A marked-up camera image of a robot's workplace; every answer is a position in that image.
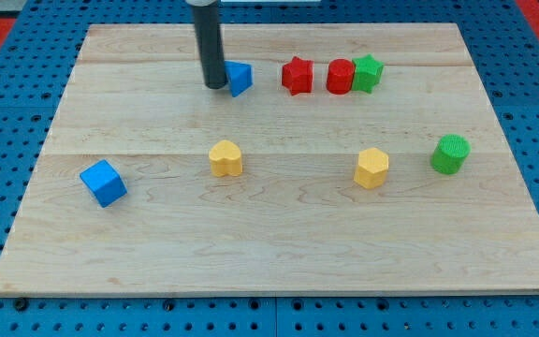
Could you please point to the blue cube block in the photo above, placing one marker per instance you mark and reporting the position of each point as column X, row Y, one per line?
column 104, row 182

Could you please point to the green cylinder block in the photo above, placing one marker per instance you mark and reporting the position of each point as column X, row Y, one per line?
column 450, row 154

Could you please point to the red star block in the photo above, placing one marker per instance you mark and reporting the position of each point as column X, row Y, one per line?
column 297, row 76

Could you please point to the green star block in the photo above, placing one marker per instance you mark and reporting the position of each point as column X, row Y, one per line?
column 368, row 73

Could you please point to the red cylinder block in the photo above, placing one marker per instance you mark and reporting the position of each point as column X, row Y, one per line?
column 340, row 76

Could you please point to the blue triangle block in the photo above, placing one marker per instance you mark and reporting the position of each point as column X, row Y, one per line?
column 239, row 76

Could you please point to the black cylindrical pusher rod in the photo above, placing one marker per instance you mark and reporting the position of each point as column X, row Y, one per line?
column 206, row 21

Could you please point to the yellow hexagon block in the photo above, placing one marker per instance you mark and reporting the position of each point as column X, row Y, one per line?
column 372, row 168

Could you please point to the wooden board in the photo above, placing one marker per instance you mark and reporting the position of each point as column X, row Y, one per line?
column 294, row 223

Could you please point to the yellow heart block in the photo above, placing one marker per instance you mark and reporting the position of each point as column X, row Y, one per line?
column 225, row 159

